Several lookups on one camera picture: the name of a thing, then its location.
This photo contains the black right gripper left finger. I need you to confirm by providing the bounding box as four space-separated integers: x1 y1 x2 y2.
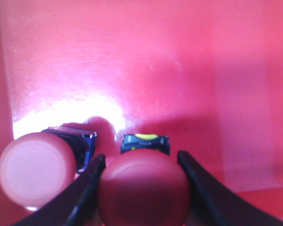
13 154 106 226

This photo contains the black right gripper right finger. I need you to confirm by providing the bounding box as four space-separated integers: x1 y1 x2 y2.
177 151 283 226

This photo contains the red mushroom push button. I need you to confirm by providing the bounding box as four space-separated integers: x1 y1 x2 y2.
98 134 191 226
0 126 97 211

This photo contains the red plastic bin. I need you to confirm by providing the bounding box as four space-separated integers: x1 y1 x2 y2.
0 0 283 226

